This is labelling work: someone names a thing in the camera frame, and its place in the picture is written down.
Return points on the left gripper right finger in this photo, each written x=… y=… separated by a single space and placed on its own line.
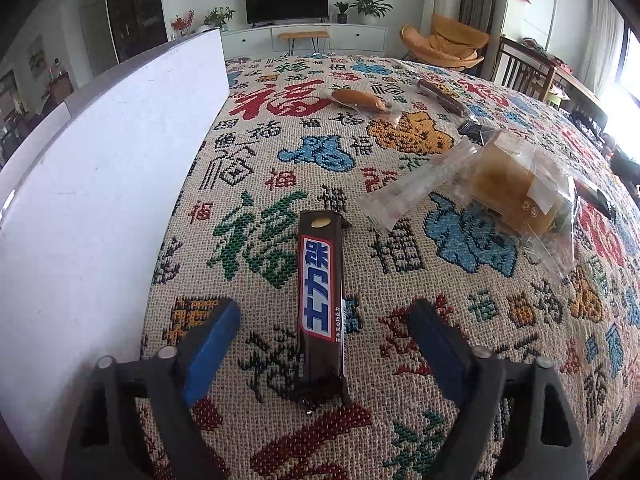
x=542 y=440

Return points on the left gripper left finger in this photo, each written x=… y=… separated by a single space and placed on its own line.
x=107 y=440

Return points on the brown chocolate bar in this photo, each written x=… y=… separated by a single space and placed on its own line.
x=320 y=309

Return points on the brown hawthorn roll stick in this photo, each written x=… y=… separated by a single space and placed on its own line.
x=447 y=102

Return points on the small bread bun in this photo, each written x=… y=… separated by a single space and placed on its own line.
x=363 y=103

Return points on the white storage box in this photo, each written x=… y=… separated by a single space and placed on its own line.
x=84 y=209

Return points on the clear-wrapped sponge cake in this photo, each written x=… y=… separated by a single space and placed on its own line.
x=490 y=201

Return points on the patterned woven tablecloth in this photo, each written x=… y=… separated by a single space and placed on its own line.
x=278 y=148

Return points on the dark wooden chair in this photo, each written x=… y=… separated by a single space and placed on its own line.
x=523 y=69

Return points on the orange lounge chair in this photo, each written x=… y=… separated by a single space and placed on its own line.
x=450 y=44

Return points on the red flower vase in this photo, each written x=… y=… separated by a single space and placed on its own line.
x=182 y=25

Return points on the leafy plant white vase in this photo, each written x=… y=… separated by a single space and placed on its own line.
x=219 y=17

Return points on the small wooden bench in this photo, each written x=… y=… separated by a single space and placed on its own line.
x=315 y=37

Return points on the white tv cabinet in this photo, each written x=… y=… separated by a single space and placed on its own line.
x=266 y=41

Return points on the dark tall cabinet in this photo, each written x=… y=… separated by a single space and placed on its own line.
x=136 y=26

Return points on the green potted plant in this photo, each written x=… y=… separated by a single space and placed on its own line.
x=371 y=11

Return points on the small potted plant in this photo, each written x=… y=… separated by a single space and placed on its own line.
x=342 y=10

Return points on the black flat television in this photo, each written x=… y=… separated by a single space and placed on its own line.
x=266 y=11

